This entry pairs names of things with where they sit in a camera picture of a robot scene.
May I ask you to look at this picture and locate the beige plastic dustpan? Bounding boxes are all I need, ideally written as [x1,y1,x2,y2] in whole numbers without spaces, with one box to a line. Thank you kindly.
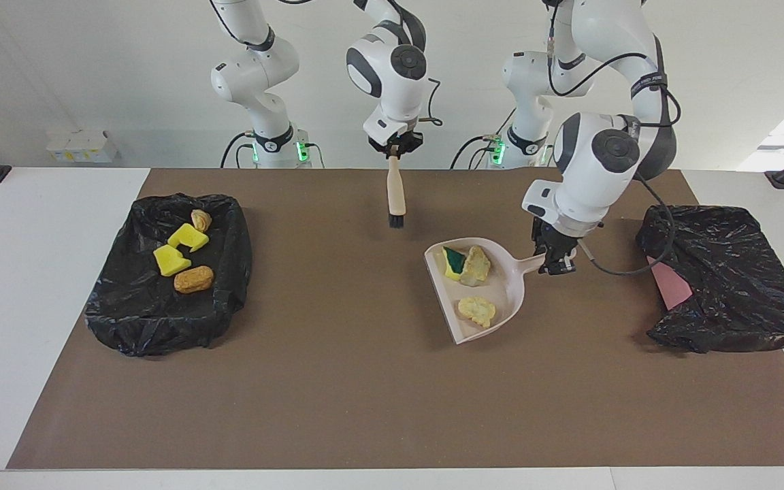
[423,238,546,345]

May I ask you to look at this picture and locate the pale yellow bread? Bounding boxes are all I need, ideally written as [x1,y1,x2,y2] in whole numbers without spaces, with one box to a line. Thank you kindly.
[458,297,497,329]

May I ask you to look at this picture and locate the wedge-shaped yellow green sponge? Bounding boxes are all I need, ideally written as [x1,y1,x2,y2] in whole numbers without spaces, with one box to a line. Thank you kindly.
[442,246,468,281]

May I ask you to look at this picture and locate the notched yellow green sponge piece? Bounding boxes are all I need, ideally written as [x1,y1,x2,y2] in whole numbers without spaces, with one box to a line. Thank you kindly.
[167,223,210,253]

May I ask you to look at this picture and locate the brown oval bread roll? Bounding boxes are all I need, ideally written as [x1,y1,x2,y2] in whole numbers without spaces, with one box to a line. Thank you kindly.
[174,265,215,295]

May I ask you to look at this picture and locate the black bag over pink bin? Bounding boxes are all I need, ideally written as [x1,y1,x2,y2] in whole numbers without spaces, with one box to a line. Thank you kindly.
[636,204,784,354]

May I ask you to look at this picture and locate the black bag lined bin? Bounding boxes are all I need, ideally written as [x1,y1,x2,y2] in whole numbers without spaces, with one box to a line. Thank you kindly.
[84,193,254,358]

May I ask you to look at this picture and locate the brown table mat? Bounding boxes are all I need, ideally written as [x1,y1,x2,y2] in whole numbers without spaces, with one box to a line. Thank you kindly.
[6,168,784,470]

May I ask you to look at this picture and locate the left arm base cable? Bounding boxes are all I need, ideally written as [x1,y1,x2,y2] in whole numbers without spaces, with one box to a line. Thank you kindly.
[450,135,502,169]

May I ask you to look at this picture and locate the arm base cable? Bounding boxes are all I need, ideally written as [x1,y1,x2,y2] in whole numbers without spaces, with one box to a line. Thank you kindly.
[450,135,502,169]
[220,131,257,169]

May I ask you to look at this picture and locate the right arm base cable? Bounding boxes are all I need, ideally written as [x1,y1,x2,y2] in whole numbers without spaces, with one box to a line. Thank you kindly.
[220,131,257,169]

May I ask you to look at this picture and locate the white wall socket boxes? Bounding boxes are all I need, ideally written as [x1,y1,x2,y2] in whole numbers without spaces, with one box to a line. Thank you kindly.
[45,129,120,164]

